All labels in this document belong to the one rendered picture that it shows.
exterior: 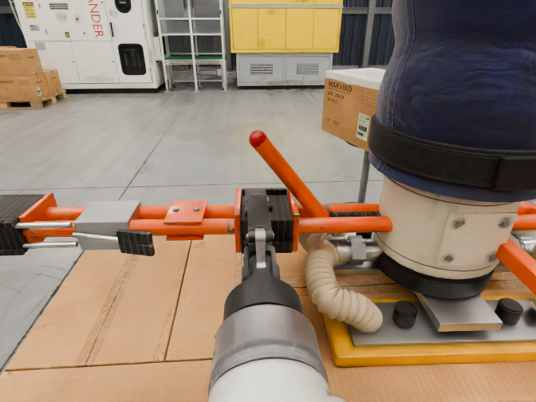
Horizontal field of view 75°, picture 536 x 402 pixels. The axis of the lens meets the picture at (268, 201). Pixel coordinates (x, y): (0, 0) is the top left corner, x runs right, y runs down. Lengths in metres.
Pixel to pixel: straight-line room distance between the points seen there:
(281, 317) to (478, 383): 0.30
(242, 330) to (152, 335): 0.82
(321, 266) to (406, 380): 0.16
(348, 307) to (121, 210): 0.32
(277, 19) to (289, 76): 1.11
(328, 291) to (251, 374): 0.22
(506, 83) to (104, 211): 0.48
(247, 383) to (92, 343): 0.90
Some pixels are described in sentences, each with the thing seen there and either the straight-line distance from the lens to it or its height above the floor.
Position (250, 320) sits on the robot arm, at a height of 1.12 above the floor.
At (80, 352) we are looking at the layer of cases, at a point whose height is 0.54.
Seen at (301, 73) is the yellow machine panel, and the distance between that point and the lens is 7.83.
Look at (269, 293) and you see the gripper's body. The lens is 0.31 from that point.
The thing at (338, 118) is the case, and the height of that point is 0.75.
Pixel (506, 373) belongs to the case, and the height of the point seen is 0.95.
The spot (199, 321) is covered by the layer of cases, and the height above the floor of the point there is 0.54.
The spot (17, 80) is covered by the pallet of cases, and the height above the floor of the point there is 0.46.
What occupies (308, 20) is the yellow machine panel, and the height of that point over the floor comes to 1.31.
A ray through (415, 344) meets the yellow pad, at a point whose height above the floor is 0.97.
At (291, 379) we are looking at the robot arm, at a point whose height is 1.12.
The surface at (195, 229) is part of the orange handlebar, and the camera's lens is 0.47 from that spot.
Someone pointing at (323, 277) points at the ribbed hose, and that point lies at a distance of 0.46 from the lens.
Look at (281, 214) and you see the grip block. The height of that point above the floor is 1.09.
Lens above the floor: 1.33
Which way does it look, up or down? 28 degrees down
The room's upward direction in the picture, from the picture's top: straight up
